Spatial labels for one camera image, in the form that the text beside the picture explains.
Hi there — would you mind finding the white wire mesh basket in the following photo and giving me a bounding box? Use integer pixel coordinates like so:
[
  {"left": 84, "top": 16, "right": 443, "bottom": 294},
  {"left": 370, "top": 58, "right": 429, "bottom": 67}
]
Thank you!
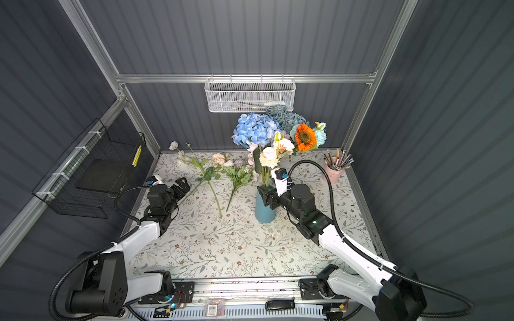
[{"left": 204, "top": 77, "right": 297, "bottom": 113}]

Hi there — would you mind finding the pink pencil cup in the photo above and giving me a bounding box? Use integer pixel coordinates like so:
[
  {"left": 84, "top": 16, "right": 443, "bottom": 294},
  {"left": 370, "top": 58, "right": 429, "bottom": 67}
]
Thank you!
[{"left": 325, "top": 167, "right": 344, "bottom": 187}]

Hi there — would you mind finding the orange gerbera flower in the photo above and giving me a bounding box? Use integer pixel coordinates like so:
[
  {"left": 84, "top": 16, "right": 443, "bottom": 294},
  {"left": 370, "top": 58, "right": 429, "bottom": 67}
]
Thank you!
[{"left": 294, "top": 124, "right": 317, "bottom": 152}]

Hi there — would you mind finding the small lilac flower sprig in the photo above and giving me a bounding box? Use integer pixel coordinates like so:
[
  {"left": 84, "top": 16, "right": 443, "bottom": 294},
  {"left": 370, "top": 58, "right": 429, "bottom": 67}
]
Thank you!
[{"left": 211, "top": 153, "right": 254, "bottom": 211}]

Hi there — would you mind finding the cream white rose stem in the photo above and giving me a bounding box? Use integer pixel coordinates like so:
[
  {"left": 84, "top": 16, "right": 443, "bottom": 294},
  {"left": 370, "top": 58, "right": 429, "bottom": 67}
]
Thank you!
[{"left": 168, "top": 141, "right": 222, "bottom": 219}]

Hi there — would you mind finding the black wire basket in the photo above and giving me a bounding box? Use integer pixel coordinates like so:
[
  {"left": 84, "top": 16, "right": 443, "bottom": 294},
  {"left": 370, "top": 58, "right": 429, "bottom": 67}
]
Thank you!
[{"left": 32, "top": 119, "right": 146, "bottom": 219}]

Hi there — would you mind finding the teal ceramic vase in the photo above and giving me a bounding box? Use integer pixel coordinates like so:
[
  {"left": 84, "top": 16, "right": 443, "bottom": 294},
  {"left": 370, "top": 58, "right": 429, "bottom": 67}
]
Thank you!
[{"left": 255, "top": 192, "right": 276, "bottom": 224}]

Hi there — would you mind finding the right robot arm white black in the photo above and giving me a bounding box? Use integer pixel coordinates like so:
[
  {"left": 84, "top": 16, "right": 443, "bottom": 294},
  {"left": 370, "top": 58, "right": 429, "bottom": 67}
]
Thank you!
[{"left": 258, "top": 168, "right": 475, "bottom": 320}]

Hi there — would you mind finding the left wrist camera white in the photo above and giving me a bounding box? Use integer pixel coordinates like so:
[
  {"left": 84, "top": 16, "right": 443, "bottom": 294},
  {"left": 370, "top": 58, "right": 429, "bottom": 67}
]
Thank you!
[{"left": 145, "top": 175, "right": 163, "bottom": 186}]

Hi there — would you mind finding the blue hydrangea flower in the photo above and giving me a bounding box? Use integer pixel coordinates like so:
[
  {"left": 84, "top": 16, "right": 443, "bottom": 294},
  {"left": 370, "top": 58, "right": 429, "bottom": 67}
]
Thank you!
[{"left": 232, "top": 112, "right": 281, "bottom": 187}]

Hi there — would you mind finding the black remote device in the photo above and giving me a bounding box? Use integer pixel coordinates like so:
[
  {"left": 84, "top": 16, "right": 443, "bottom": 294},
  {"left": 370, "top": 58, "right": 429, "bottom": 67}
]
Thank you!
[{"left": 265, "top": 299, "right": 295, "bottom": 312}]

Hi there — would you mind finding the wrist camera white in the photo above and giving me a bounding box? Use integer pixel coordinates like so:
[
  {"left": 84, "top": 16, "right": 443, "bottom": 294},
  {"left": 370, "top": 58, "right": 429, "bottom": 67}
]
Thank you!
[
  {"left": 145, "top": 175, "right": 163, "bottom": 186},
  {"left": 271, "top": 168, "right": 290, "bottom": 197}
]

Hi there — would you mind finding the peach rose stem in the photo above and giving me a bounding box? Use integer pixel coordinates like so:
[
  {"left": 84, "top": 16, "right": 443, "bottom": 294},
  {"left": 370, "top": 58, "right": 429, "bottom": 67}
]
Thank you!
[{"left": 254, "top": 131, "right": 294, "bottom": 188}]

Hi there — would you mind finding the white pink flower bunch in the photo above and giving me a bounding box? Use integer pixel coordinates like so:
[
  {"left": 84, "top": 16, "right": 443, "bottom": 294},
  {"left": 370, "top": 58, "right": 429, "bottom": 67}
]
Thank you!
[{"left": 247, "top": 143, "right": 258, "bottom": 166}]

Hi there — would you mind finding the floral patterned table mat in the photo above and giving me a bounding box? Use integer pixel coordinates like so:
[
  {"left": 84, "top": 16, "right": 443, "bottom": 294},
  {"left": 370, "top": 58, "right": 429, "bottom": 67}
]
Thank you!
[{"left": 127, "top": 152, "right": 351, "bottom": 279}]

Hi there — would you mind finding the white marker in basket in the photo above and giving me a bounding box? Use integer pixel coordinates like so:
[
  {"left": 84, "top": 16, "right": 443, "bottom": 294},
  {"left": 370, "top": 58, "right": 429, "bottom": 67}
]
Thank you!
[{"left": 236, "top": 100, "right": 286, "bottom": 109}]

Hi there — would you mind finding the dusty blue rose bunch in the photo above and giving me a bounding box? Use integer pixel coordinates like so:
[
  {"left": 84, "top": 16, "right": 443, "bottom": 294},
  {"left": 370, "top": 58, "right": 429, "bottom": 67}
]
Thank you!
[{"left": 266, "top": 105, "right": 310, "bottom": 132}]

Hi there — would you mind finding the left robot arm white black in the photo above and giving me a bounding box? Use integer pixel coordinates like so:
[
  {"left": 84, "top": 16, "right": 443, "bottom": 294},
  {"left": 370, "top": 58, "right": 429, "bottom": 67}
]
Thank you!
[{"left": 48, "top": 176, "right": 191, "bottom": 320}]

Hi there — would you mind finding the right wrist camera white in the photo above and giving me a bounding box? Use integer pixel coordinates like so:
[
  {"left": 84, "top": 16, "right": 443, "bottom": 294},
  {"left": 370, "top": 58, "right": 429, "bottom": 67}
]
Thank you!
[{"left": 271, "top": 168, "right": 290, "bottom": 197}]

